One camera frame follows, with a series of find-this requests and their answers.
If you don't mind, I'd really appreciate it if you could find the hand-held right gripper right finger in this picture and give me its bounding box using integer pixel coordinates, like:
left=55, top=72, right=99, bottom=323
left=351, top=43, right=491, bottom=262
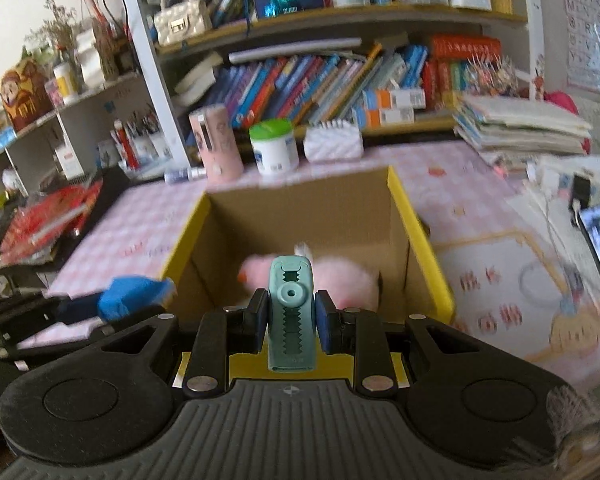
left=315, top=290, right=546, bottom=397

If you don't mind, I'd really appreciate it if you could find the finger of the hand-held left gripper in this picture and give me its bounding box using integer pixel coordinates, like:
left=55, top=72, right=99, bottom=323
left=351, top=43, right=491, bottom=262
left=15, top=296, right=103, bottom=325
left=0, top=327, right=108, bottom=361

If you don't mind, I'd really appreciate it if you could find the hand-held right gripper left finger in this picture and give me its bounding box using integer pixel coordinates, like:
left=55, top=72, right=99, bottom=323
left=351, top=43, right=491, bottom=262
left=32, top=289, right=269, bottom=399

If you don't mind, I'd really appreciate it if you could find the teal plastic clip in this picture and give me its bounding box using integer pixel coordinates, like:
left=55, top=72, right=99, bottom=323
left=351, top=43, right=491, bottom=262
left=266, top=256, right=315, bottom=375

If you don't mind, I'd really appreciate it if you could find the pink plush pig toy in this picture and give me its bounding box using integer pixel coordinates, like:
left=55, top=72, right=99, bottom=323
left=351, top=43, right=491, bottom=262
left=310, top=256, right=381, bottom=309

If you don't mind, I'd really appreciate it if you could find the blue toy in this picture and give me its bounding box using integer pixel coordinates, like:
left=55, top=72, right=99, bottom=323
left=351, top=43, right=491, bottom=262
left=97, top=276, right=177, bottom=322

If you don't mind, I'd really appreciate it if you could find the yellow cardboard box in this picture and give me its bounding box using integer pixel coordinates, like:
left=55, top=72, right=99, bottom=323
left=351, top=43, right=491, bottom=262
left=161, top=165, right=456, bottom=391

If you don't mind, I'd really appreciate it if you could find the pile of red packets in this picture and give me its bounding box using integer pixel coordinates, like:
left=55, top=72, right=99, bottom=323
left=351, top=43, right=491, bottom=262
left=0, top=180, right=103, bottom=263

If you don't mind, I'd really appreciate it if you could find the white straws box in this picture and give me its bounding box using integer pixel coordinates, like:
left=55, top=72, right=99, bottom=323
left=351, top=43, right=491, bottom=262
left=55, top=142, right=83, bottom=181

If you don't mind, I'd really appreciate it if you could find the white pen holder cup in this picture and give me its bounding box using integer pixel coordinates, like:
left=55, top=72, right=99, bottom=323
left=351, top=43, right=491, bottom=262
left=130, top=132, right=171, bottom=161
left=97, top=140, right=121, bottom=168

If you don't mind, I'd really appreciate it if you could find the small spray bottle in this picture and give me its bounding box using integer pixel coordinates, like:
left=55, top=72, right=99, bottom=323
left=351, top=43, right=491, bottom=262
left=164, top=166, right=207, bottom=184

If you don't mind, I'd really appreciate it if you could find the white jar green lid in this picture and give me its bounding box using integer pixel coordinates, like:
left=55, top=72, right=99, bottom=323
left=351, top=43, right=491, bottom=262
left=249, top=119, right=300, bottom=177

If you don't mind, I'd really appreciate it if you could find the white quilted purse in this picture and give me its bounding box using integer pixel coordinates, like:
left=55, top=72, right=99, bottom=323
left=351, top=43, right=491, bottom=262
left=303, top=120, right=365, bottom=163

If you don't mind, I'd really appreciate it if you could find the pink cartoon humidifier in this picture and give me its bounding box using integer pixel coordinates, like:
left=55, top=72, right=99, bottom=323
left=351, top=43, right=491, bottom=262
left=188, top=104, right=244, bottom=183

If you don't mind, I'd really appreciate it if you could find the orange white carton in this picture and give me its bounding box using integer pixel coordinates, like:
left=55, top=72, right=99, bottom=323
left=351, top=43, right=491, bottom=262
left=352, top=106, right=415, bottom=128
left=364, top=87, right=427, bottom=110

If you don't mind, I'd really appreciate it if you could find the cartoon figure printed box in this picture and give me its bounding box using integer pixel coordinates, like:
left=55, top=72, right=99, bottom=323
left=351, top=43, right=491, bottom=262
left=0, top=57, right=55, bottom=131

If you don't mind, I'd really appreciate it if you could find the white bottle yellow label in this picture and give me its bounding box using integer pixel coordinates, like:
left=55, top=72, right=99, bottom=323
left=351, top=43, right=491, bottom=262
left=52, top=62, right=83, bottom=106

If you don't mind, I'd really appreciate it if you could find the row of colourful books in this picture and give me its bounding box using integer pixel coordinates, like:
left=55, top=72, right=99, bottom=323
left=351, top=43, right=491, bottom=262
left=207, top=45, right=431, bottom=128

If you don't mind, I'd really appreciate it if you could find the thick cream book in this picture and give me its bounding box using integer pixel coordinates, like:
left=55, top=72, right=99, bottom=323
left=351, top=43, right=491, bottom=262
left=174, top=52, right=226, bottom=108

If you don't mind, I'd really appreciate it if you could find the white wooden bookshelf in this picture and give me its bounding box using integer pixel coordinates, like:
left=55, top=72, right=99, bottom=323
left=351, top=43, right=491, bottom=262
left=0, top=0, right=546, bottom=196

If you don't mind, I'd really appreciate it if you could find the dried flower bunch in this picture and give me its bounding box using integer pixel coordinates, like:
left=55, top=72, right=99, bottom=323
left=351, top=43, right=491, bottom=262
left=90, top=15, right=121, bottom=81

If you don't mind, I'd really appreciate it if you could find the white paper roll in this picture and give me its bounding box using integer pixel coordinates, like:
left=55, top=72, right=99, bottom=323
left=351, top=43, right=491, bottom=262
left=228, top=37, right=363, bottom=65

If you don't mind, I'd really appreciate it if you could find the white power strip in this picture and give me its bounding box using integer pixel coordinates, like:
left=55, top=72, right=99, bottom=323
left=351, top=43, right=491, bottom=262
left=527, top=155, right=600, bottom=196

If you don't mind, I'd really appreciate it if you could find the stack of papers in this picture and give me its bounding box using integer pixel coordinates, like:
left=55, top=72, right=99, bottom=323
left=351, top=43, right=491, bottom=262
left=452, top=94, right=593, bottom=168

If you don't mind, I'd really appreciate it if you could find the person's fuzzy clothing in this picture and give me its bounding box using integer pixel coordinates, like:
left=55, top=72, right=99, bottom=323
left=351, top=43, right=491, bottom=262
left=547, top=385, right=600, bottom=471

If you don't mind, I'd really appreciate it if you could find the black phone charger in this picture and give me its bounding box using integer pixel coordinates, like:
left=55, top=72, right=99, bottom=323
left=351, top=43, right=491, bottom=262
left=571, top=175, right=592, bottom=228

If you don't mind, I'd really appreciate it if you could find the colourful ornament bunch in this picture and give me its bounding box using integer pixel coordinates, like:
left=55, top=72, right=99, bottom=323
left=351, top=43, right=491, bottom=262
left=462, top=57, right=518, bottom=97

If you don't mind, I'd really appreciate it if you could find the thick red book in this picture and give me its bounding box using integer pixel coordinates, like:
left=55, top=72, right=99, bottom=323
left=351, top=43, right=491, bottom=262
left=429, top=35, right=502, bottom=63

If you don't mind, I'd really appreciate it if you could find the cream quilted handbag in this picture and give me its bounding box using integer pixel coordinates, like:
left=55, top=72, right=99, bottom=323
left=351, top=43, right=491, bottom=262
left=153, top=0, right=213, bottom=46

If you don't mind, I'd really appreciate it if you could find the dark blue glossy box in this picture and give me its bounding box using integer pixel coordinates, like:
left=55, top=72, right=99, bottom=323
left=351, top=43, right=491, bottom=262
left=253, top=0, right=326, bottom=20

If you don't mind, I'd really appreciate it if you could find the magenta plush item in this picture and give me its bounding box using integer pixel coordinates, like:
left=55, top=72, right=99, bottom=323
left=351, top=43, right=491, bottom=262
left=544, top=91, right=579, bottom=116

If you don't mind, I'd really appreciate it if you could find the white charging cable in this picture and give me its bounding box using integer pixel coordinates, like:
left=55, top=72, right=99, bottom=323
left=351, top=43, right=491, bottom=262
left=517, top=260, right=581, bottom=311

